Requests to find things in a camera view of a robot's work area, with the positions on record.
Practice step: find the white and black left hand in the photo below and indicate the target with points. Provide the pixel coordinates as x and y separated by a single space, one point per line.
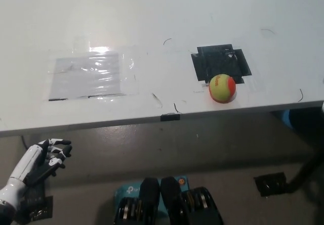
27 159

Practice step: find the yellow and orange tennis ball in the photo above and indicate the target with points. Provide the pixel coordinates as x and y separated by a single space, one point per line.
221 88

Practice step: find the teal tp-link box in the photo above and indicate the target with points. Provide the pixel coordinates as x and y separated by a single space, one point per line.
127 189

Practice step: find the clear plastic film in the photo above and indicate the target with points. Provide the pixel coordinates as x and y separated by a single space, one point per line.
127 65

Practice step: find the blue object under table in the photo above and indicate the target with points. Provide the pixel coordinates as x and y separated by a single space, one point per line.
288 118

